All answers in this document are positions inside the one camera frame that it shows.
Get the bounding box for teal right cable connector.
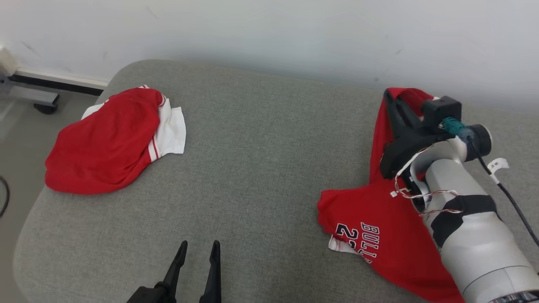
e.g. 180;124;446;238
438;117;475;143

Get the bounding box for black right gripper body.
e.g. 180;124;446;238
380;128;451;180

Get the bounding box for white cable label tag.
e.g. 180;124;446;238
487;158;510;184

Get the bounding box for black floor cable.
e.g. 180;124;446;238
0;175;10;218

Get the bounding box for thin red white wires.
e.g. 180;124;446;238
390;145;464;218

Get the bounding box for grey metal frame leg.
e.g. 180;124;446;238
0;75;60;115

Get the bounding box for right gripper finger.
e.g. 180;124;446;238
398;101;424;136
384;89;407;142

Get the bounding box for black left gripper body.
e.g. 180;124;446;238
126;283;178;303

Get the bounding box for grey fabric sofa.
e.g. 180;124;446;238
13;59;539;303

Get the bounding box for black white wall baseboard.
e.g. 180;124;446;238
8;66;109;97

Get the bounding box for red Bulls basketball jersey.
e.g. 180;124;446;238
317;87;464;303
45;85;187;195

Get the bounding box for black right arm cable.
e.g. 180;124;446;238
465;135;539;248

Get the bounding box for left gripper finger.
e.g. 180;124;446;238
162;241;188;291
200;240;222;303

